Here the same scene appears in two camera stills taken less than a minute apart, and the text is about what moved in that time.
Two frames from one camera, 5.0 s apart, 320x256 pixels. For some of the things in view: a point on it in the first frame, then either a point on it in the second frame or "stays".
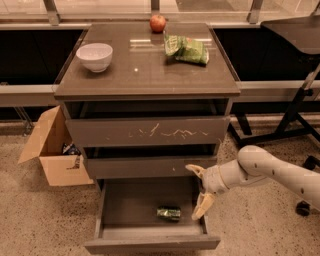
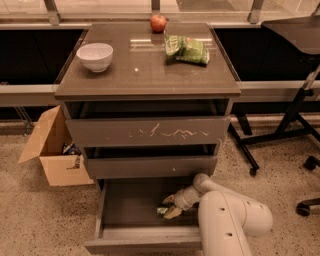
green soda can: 168,212 stays
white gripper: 211,179 → 183,199
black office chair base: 303,208 stays
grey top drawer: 148,123 stays
